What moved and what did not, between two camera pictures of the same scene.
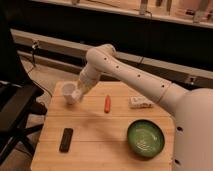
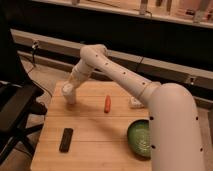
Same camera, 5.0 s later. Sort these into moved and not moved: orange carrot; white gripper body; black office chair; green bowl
Moved: white gripper body
Not moved: black office chair; green bowl; orange carrot
